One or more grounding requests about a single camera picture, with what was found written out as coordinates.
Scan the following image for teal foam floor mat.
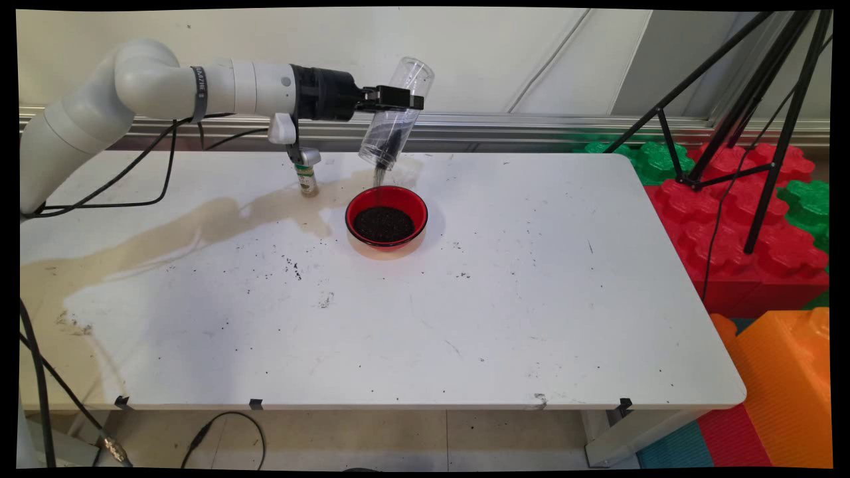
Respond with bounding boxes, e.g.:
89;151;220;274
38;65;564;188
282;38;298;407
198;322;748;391
636;420;715;469

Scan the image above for green giant building block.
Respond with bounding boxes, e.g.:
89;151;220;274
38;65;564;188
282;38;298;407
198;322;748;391
776;181;831;254
574;139;695;187

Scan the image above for red bowl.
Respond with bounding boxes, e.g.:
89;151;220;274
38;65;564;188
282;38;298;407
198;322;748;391
345;185;429;260

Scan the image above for black floor cable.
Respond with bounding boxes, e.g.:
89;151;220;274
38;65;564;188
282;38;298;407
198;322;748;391
181;412;265;471

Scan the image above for thick black cable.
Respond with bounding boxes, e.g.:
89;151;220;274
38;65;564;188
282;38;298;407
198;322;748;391
19;299;57;469

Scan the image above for black tripod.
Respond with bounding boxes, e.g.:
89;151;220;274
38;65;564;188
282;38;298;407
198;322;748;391
601;9;834;256

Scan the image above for red foam floor mat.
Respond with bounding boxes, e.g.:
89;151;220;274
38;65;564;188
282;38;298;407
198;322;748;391
696;405;772;469

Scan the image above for white table leg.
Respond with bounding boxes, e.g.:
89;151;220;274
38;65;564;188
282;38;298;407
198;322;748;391
19;412;100;467
583;406;708;467

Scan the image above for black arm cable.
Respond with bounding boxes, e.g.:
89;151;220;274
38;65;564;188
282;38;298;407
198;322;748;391
197;119;270;152
23;118;233;220

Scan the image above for orange giant building block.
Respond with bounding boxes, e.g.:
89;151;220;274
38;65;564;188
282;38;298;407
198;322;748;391
709;307;834;469

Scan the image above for black cable with metal connector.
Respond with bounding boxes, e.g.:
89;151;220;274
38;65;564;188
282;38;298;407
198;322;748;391
19;332;131;467

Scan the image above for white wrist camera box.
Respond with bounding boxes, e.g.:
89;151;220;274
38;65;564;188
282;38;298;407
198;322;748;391
268;112;323;168

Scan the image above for thin black tripod cable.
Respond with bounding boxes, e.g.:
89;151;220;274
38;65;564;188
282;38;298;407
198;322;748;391
701;37;834;303

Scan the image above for clear plastic jar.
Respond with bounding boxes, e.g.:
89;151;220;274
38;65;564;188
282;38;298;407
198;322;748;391
358;56;436;172

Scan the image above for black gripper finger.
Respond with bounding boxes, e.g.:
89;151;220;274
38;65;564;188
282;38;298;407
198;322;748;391
362;85;424;112

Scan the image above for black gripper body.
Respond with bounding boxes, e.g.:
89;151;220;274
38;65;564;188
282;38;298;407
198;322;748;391
290;64;373;122

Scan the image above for black strap with lettering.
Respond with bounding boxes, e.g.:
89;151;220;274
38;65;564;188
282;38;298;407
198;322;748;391
190;65;209;124

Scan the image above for black seeds in bowl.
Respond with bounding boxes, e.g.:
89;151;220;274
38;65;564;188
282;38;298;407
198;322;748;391
352;205;416;244

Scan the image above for red giant building block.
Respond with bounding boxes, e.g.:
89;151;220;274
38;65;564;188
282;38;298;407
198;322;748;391
644;143;831;319

